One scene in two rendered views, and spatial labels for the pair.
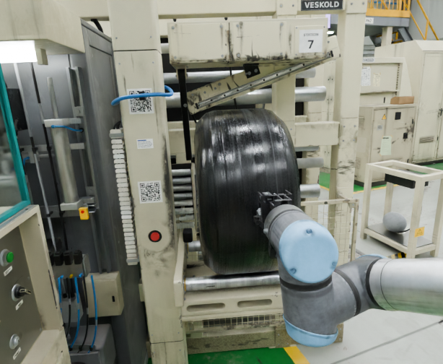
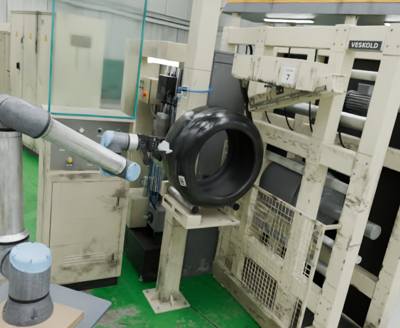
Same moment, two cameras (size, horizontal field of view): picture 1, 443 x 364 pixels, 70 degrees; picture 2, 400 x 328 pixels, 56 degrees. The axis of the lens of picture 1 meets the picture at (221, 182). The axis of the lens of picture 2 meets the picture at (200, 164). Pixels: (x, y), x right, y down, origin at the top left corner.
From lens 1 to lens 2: 198 cm
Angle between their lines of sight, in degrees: 61
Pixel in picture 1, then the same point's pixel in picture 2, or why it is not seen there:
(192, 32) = (241, 60)
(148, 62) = (190, 74)
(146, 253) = not seen: hidden behind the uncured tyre
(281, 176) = (181, 139)
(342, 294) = not seen: hidden behind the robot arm
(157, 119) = (187, 101)
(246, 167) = (176, 130)
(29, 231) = (131, 129)
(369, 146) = not seen: outside the picture
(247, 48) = (259, 73)
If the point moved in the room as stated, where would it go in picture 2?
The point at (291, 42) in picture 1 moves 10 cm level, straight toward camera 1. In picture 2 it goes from (279, 73) to (261, 71)
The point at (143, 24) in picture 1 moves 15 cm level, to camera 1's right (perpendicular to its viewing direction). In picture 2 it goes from (192, 56) to (202, 58)
